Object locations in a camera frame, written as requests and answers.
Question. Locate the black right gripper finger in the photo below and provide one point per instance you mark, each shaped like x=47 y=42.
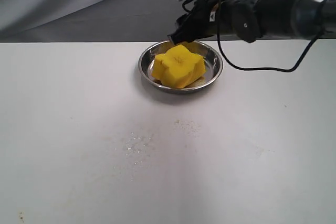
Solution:
x=182 y=22
x=200 y=25

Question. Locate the yellow sponge block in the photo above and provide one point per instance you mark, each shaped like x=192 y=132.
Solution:
x=178 y=67

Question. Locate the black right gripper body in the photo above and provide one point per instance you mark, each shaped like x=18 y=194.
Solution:
x=233 y=17

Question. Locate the round stainless steel dish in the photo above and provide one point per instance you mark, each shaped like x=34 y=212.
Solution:
x=213 y=64

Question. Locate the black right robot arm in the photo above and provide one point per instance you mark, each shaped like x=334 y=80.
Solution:
x=296 y=19

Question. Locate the grey backdrop cloth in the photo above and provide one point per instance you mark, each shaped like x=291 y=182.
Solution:
x=88 y=20

